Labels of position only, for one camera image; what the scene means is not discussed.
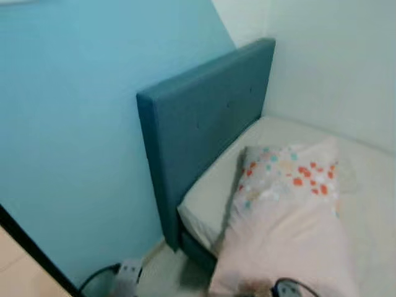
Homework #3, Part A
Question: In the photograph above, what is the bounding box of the pink pillow with orange dots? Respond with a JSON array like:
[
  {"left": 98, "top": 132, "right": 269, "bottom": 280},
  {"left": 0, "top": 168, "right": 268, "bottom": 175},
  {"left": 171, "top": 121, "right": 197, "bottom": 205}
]
[{"left": 209, "top": 137, "right": 359, "bottom": 297}]

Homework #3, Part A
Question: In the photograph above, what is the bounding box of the bed with beige sheet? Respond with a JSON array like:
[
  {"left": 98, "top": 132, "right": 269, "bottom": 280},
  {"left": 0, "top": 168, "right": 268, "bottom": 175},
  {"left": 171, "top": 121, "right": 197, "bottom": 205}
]
[{"left": 178, "top": 116, "right": 396, "bottom": 297}]

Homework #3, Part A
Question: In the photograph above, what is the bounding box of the teal upholstered headboard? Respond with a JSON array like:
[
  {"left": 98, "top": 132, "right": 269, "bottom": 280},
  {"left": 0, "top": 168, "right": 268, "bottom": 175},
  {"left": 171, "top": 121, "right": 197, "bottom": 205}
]
[{"left": 136, "top": 38, "right": 277, "bottom": 251}]

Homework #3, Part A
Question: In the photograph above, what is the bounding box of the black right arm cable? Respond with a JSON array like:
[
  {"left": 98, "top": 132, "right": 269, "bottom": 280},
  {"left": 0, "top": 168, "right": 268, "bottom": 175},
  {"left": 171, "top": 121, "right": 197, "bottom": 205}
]
[{"left": 282, "top": 278, "right": 320, "bottom": 297}]

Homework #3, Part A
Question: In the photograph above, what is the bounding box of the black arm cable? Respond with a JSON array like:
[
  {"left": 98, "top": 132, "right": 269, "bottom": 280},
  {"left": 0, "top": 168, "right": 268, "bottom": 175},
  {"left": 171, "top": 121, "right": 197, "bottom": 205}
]
[
  {"left": 79, "top": 264, "right": 121, "bottom": 295},
  {"left": 282, "top": 278, "right": 320, "bottom": 297}
]

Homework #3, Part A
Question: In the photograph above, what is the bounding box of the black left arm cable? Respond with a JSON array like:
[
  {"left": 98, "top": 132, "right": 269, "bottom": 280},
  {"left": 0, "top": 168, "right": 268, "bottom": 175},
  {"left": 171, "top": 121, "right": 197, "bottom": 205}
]
[{"left": 79, "top": 264, "right": 121, "bottom": 295}]

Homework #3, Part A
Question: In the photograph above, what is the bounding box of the black door frame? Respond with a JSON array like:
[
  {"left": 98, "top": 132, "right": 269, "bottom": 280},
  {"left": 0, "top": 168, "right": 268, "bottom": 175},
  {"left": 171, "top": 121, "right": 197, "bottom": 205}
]
[{"left": 0, "top": 204, "right": 81, "bottom": 297}]

